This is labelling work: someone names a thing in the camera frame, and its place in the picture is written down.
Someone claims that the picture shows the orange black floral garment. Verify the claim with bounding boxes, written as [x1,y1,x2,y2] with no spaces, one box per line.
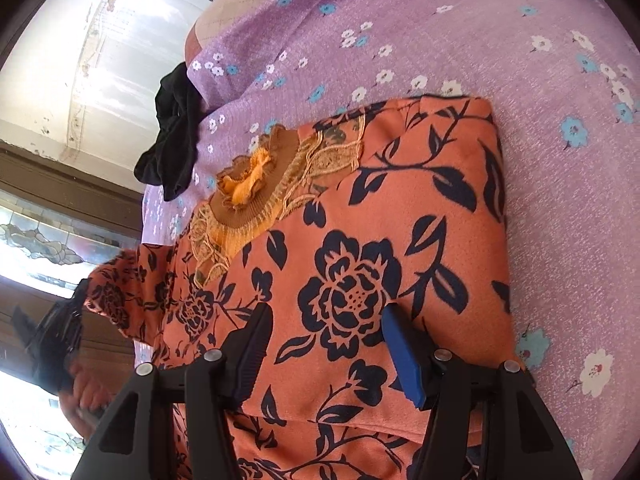
[85,96,515,479]

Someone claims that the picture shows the brown wooden glass door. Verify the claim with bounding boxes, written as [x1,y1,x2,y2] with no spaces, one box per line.
[1,143,142,479]

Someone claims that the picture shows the purple floral bed sheet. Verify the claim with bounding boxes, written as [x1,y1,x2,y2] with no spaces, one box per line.
[142,0,639,479]

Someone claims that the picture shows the left human hand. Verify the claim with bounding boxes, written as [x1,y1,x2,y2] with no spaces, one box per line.
[58,356,131,442]

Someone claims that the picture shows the black crumpled cloth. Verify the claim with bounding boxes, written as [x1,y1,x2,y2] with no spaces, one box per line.
[134,62,204,202]

